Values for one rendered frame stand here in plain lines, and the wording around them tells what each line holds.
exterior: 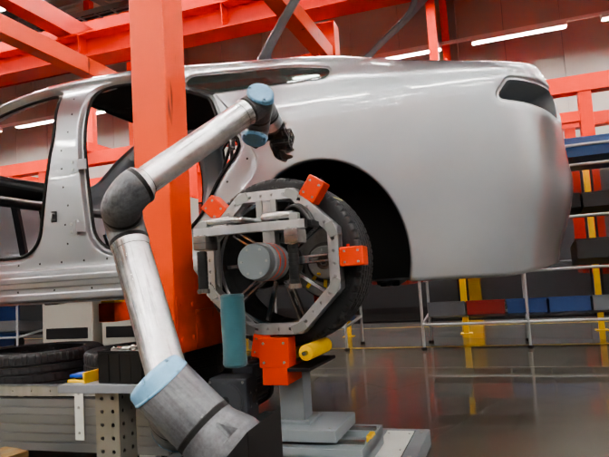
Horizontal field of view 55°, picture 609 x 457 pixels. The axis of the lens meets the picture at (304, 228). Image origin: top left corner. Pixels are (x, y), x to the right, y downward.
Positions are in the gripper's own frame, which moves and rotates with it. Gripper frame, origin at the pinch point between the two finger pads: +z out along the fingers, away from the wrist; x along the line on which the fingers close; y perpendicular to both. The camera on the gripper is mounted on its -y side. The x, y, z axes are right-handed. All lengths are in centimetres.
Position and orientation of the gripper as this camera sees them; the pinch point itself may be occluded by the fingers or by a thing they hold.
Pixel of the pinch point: (283, 159)
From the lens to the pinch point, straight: 239.3
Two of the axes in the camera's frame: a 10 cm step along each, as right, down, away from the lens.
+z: 2.9, 5.3, 7.9
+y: 9.5, -0.5, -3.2
